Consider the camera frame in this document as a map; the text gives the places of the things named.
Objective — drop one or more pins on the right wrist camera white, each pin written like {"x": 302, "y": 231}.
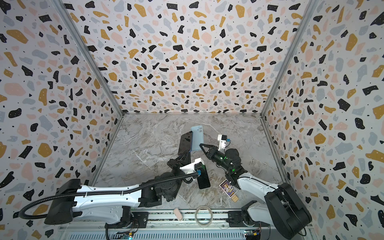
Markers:
{"x": 224, "y": 142}

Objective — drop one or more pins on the pink eraser block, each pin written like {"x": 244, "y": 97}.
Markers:
{"x": 178, "y": 214}

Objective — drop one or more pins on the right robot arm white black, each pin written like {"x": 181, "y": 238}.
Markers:
{"x": 276, "y": 205}

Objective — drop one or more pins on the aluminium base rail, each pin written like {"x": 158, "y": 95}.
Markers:
{"x": 163, "y": 225}

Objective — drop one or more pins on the blue phone without case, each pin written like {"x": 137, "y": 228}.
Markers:
{"x": 185, "y": 143}

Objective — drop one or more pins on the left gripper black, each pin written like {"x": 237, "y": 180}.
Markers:
{"x": 178, "y": 163}

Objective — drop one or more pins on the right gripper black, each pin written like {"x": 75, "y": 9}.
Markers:
{"x": 212, "y": 151}

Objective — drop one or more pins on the small wooden block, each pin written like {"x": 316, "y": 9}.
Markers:
{"x": 234, "y": 198}

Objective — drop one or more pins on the light blue phone case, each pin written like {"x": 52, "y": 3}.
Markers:
{"x": 198, "y": 137}

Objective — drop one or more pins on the colourful card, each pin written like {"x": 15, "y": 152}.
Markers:
{"x": 228, "y": 189}

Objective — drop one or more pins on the black smartphone on table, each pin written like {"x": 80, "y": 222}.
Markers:
{"x": 203, "y": 179}

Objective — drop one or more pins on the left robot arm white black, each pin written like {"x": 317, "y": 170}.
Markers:
{"x": 113, "y": 205}

